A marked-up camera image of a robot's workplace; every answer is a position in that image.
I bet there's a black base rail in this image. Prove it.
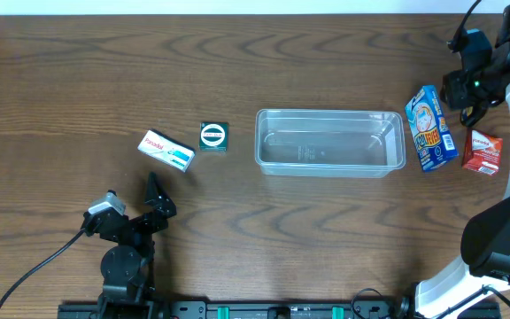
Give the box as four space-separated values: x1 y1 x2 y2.
58 300 502 319

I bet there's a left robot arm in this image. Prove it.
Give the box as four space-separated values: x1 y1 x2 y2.
81 173 176 303

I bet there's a blue Cool Fever box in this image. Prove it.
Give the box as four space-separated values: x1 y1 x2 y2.
405 85 459 172

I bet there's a clear plastic container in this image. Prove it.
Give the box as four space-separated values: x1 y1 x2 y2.
254 109 406 178

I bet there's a left camera cable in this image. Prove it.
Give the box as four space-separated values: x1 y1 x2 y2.
0 228 87 319

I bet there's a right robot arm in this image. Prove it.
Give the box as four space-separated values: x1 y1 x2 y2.
394 5 510 318

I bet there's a white Panadol box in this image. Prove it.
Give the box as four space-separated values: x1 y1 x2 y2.
137 129 196 172

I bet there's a green square box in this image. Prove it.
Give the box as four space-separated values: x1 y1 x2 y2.
198 121 229 152

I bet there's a dark bottle white cap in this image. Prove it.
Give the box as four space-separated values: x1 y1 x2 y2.
460 106 488 128

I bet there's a red Panadol ActiFast box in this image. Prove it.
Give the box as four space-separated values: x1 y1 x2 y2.
462 128 503 175

